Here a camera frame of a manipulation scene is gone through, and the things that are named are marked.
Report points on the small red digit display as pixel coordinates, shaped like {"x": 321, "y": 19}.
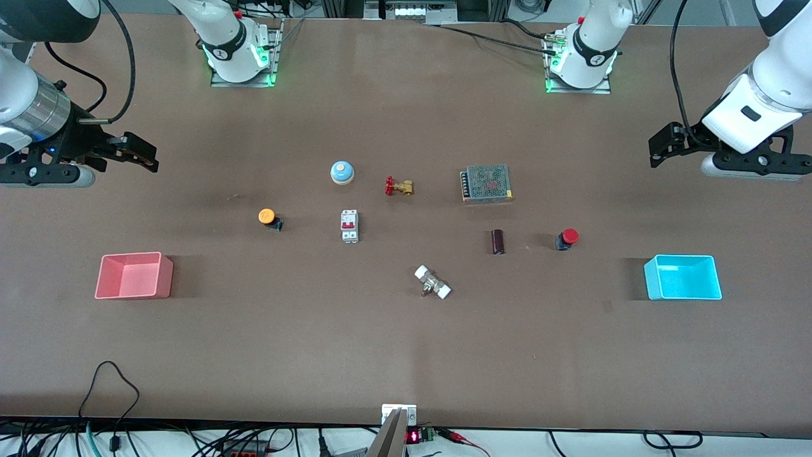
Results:
{"x": 413, "y": 436}

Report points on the white-capped metal pipe fitting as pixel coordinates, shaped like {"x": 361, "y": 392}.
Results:
{"x": 431, "y": 282}

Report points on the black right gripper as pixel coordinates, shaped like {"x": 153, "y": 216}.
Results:
{"x": 84, "y": 138}

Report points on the pink plastic box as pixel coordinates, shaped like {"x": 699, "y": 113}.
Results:
{"x": 133, "y": 279}

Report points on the silver equipment panel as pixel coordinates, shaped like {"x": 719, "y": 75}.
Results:
{"x": 409, "y": 10}

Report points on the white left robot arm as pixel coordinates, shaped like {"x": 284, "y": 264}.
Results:
{"x": 596, "y": 44}

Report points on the blue dome bell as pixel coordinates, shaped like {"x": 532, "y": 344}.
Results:
{"x": 342, "y": 171}

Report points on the yellow push button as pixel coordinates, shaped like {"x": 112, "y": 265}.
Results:
{"x": 266, "y": 216}

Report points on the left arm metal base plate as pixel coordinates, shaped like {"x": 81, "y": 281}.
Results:
{"x": 580, "y": 91}

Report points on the metal mesh power supply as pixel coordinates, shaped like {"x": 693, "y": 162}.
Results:
{"x": 487, "y": 183}

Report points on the red push button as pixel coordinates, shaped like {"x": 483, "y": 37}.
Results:
{"x": 570, "y": 236}

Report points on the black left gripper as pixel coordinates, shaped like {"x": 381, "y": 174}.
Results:
{"x": 693, "y": 139}

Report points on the white circuit breaker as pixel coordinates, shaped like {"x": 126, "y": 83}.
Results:
{"x": 349, "y": 226}

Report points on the red alligator clip lead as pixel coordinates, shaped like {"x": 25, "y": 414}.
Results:
{"x": 453, "y": 435}

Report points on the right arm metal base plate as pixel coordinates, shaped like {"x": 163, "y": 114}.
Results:
{"x": 244, "y": 83}

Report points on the cyan plastic box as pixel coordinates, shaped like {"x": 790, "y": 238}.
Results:
{"x": 685, "y": 279}

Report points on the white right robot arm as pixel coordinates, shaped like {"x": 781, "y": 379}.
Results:
{"x": 228, "y": 38}

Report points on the dark brown cylinder capacitor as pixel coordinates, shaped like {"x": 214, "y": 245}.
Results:
{"x": 498, "y": 242}

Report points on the grey metal camera mount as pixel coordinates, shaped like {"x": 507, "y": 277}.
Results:
{"x": 390, "y": 438}

